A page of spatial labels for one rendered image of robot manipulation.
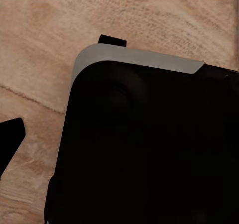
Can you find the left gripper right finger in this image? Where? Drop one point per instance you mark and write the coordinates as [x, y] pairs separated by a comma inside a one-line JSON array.
[[231, 133]]

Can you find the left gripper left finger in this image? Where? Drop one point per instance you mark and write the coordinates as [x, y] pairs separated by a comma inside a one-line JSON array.
[[12, 133]]

